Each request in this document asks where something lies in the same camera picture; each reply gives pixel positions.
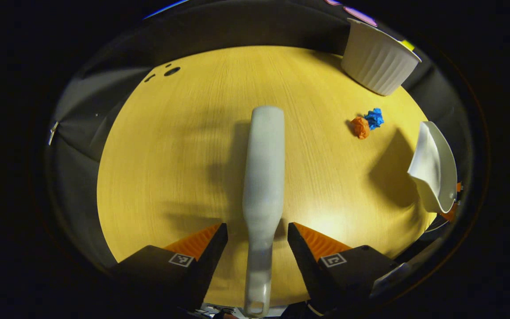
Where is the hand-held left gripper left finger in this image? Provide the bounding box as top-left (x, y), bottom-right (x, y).
top-left (110, 222), bottom-right (229, 313)

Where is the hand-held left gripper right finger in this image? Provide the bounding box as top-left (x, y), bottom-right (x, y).
top-left (287, 222), bottom-right (401, 317)

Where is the white dustpan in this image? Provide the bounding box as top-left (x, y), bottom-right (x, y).
top-left (407, 121), bottom-right (458, 214)

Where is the small white broom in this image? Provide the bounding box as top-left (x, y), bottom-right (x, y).
top-left (242, 105), bottom-right (286, 319)

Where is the blue paper ball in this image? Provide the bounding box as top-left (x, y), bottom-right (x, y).
top-left (364, 108), bottom-right (384, 130)

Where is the orange paper ball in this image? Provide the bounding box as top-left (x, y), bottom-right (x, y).
top-left (351, 117), bottom-right (371, 140)

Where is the white ribbed garbage bin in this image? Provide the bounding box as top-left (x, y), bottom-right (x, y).
top-left (341, 18), bottom-right (422, 96)

